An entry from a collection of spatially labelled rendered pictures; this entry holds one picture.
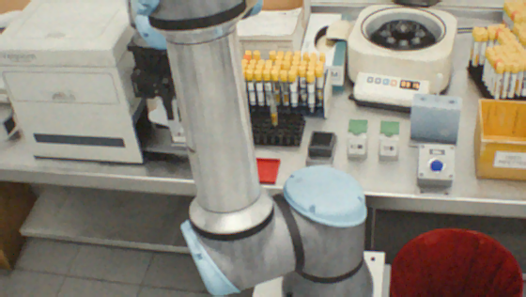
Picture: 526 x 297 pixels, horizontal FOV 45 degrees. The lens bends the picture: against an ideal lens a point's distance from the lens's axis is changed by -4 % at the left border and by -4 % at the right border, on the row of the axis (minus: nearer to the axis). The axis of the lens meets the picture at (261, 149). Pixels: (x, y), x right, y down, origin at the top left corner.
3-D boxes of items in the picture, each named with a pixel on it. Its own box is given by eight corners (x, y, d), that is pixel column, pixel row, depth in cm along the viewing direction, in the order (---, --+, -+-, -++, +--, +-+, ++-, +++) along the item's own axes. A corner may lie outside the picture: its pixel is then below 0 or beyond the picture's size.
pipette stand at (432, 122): (408, 146, 136) (410, 108, 130) (411, 125, 141) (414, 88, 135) (456, 151, 134) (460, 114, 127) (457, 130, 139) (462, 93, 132)
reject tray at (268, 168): (242, 181, 133) (241, 179, 133) (249, 159, 138) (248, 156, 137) (275, 183, 132) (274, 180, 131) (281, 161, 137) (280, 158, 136)
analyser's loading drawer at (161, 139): (129, 153, 140) (123, 135, 137) (138, 134, 145) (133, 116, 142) (219, 159, 136) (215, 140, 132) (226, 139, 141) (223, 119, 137)
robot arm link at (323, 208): (379, 262, 97) (382, 194, 89) (298, 291, 94) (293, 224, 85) (344, 213, 106) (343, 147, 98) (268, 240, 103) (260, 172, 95)
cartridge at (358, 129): (347, 157, 135) (347, 132, 131) (348, 143, 139) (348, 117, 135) (366, 159, 135) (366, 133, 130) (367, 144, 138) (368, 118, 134)
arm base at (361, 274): (358, 338, 98) (360, 296, 92) (268, 314, 103) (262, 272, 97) (384, 269, 109) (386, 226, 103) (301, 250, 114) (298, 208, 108)
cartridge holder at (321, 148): (305, 165, 135) (304, 152, 132) (313, 137, 141) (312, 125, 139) (331, 168, 134) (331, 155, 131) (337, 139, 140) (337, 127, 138)
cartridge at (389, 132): (378, 159, 134) (379, 134, 130) (379, 144, 138) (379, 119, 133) (397, 160, 133) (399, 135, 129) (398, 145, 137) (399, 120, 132)
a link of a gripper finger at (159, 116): (154, 133, 135) (148, 93, 131) (181, 134, 134) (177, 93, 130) (149, 140, 133) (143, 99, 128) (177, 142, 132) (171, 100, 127)
